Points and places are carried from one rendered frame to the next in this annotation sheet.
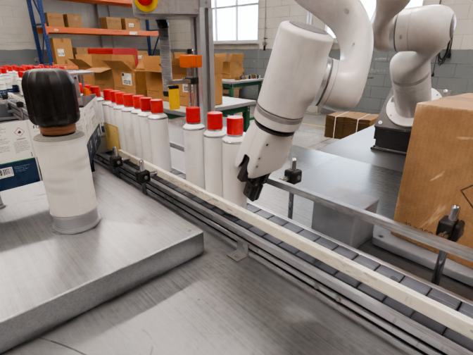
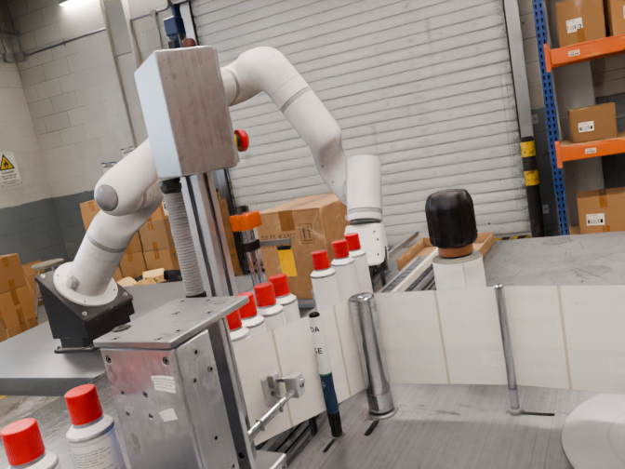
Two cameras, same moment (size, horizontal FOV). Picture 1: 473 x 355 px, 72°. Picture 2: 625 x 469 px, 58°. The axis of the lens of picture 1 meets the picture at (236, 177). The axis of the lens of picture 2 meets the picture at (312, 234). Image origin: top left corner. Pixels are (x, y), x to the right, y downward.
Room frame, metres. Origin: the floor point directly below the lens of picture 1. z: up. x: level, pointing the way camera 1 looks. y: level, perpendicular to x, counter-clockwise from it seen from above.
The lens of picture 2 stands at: (1.10, 1.15, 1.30)
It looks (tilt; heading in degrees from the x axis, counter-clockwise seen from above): 9 degrees down; 252
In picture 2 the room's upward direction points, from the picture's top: 11 degrees counter-clockwise
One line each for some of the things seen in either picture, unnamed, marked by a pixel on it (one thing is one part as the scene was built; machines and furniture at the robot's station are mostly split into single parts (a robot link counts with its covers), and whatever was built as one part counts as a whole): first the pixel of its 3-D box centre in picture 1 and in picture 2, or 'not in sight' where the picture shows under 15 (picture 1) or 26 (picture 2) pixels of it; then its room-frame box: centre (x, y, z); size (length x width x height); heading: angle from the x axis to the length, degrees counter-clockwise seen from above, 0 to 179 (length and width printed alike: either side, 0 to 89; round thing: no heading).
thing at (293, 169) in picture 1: (286, 196); not in sight; (0.63, -0.11, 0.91); 0.07 x 0.03 x 0.16; 133
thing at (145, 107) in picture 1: (149, 134); (274, 341); (0.91, 0.25, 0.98); 0.05 x 0.05 x 0.20
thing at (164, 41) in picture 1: (165, 59); (183, 241); (1.01, 0.21, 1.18); 0.04 x 0.04 x 0.21
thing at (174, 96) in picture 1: (174, 97); (286, 261); (0.83, 0.16, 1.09); 0.03 x 0.01 x 0.06; 133
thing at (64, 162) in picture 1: (62, 152); (458, 274); (0.58, 0.32, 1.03); 0.09 x 0.09 x 0.30
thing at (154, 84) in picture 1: (169, 77); not in sight; (3.04, 0.60, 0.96); 0.53 x 0.45 x 0.37; 140
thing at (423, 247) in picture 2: not in sight; (446, 250); (0.09, -0.51, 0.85); 0.30 x 0.26 x 0.04; 43
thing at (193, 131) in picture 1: (194, 150); (327, 300); (0.75, 0.10, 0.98); 0.05 x 0.05 x 0.20
